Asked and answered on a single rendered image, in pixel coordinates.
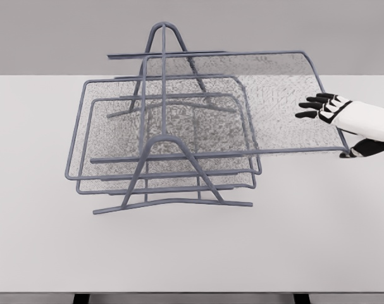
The grey mesh tray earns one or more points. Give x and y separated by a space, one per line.
115 185
109 92
274 120

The grey mesh tray, wide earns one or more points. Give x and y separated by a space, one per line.
109 92

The grey mesh tray, small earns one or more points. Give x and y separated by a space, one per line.
115 185

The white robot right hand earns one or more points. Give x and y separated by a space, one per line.
362 120

